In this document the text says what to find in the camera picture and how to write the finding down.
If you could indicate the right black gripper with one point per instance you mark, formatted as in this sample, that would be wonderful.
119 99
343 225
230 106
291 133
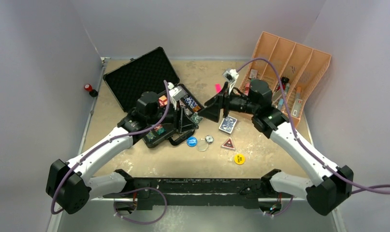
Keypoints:
222 101

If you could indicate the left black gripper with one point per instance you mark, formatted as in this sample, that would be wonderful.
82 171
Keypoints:
184 123

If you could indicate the small white chip pile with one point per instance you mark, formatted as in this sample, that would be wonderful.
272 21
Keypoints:
209 139

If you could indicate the red Texas Hold'em card box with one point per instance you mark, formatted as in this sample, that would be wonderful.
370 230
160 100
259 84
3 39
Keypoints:
163 100

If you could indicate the green white chip stack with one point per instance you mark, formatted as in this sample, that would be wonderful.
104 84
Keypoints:
196 118

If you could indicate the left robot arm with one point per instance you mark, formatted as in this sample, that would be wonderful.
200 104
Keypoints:
71 184

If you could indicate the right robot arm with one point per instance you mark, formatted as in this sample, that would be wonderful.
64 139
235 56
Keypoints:
324 188

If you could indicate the black poker set case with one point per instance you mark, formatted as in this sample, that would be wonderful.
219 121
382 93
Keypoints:
137 87

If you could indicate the pink highlighter marker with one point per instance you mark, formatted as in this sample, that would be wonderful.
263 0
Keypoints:
218 88

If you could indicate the blue round dealer button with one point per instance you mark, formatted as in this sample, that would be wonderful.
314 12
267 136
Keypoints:
192 141

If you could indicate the orange chip stack in case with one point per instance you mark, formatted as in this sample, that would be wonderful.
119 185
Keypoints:
196 108

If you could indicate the blue playing card deck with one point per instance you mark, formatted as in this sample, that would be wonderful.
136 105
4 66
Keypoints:
227 125

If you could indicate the blue white chip stack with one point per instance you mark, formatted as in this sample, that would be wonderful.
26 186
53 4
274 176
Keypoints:
190 102

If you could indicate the clear round disc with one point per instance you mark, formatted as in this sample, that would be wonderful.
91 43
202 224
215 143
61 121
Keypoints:
202 145

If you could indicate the light blue red chip stack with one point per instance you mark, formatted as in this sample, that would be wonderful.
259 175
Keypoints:
159 130

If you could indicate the green chip stack in case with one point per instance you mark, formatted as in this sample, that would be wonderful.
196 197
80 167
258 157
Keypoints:
150 136

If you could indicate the red triangular button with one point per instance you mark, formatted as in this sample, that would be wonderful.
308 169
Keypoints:
228 144

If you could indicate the yellow round button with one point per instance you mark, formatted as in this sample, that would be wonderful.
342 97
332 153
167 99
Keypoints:
239 159

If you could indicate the red black item in organizer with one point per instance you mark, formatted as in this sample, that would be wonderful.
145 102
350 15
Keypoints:
283 82

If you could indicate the peach plastic desk organizer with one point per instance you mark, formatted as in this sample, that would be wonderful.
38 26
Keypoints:
303 65

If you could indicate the red emergency stop button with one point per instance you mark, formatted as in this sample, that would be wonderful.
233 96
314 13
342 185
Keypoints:
91 91

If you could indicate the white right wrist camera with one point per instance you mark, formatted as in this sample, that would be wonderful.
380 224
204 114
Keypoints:
231 76

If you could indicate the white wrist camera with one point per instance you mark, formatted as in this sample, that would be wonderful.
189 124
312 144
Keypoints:
231 76
175 93

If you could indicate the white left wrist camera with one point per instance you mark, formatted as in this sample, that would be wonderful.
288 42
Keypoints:
175 93

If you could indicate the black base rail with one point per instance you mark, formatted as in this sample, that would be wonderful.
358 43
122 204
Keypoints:
249 193

